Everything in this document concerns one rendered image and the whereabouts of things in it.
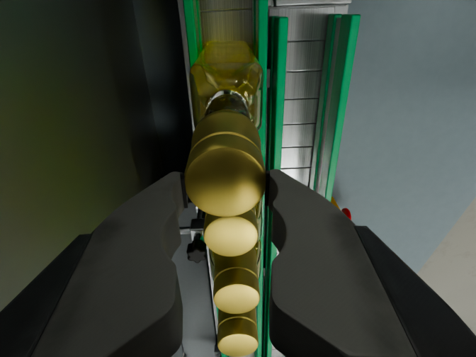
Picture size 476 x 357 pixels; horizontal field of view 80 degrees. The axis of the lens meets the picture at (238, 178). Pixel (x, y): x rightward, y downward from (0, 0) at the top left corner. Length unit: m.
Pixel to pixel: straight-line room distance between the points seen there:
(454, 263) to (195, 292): 1.98
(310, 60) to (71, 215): 0.34
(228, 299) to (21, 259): 0.13
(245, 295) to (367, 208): 0.57
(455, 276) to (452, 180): 1.75
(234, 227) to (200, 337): 0.65
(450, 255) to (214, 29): 2.13
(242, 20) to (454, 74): 0.43
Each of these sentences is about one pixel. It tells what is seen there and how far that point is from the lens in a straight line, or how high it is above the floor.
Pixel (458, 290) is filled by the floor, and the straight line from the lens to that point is 2.66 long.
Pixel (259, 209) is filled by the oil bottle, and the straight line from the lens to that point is 0.27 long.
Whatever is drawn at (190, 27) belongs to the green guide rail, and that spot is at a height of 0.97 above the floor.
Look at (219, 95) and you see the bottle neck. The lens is 0.20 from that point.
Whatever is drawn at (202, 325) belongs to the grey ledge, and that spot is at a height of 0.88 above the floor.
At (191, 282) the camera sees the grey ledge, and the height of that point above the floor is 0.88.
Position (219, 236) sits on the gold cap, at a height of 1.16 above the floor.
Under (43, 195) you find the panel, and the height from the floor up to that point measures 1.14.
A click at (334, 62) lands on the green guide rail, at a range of 0.40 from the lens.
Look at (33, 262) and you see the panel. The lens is 0.21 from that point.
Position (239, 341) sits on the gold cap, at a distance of 0.27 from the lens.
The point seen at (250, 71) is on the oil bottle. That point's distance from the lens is 0.22.
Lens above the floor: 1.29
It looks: 60 degrees down
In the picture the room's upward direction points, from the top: 176 degrees clockwise
